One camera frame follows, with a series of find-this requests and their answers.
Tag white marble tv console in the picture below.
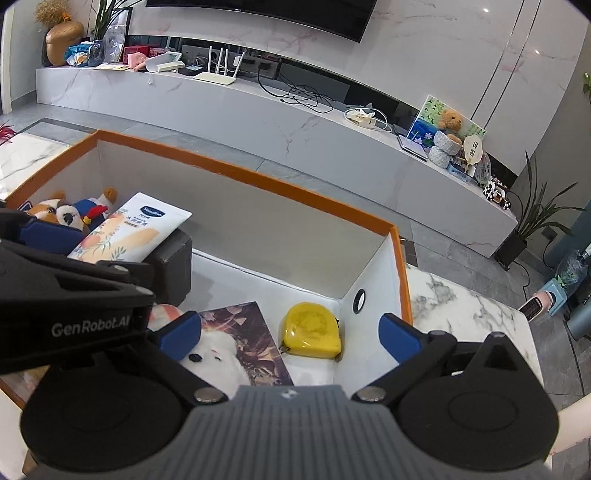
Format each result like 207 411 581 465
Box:
36 67 518 259

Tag potted green plant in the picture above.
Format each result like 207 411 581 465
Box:
494 150 583 271

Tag blue and red plush toy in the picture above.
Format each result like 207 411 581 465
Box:
74 187 119 230

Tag flower painting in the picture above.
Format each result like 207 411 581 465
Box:
406 95 486 160

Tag black television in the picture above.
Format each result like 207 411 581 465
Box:
145 0 377 44

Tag round hand fan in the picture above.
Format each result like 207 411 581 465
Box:
462 134 486 165

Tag white peach print lotion tube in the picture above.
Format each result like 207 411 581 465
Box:
67 191 193 265

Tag blue snack packet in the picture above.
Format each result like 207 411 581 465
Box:
65 41 94 68

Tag white charger with cable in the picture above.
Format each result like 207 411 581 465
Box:
344 107 403 136

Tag white router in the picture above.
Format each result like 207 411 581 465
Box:
193 45 246 86

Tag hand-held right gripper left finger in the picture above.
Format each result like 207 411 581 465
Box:
148 311 228 407

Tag black and white checkered ornaments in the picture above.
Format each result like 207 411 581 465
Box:
482 175 513 212

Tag brown teddy bear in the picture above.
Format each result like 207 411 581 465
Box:
437 110 465 136

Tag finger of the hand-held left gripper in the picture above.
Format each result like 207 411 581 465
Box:
0 208 86 256
90 261 156 289

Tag white electronic device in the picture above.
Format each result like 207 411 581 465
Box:
144 52 184 73

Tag illustrated card box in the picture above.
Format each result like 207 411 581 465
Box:
196 301 296 388

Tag orange cardboard box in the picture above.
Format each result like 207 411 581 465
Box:
0 129 414 462

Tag brown and white plush toy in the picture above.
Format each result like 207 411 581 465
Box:
25 191 90 232

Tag yellow tape measure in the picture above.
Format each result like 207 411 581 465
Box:
279 301 343 360

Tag pink and blue small heater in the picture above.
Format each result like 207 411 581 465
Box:
517 281 571 320

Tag dark rectangular box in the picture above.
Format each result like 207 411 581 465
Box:
148 228 194 308

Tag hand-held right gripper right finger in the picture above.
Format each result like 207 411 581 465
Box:
352 313 525 407

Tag black cables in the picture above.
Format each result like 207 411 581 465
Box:
257 69 348 114

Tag gold vase with dried flowers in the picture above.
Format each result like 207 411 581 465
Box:
34 0 86 68

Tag snake plant in glass vase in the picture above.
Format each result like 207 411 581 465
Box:
88 0 141 66

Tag picture frame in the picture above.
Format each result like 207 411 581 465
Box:
104 9 133 64

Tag white woven pot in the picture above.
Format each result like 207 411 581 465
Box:
427 130 462 169

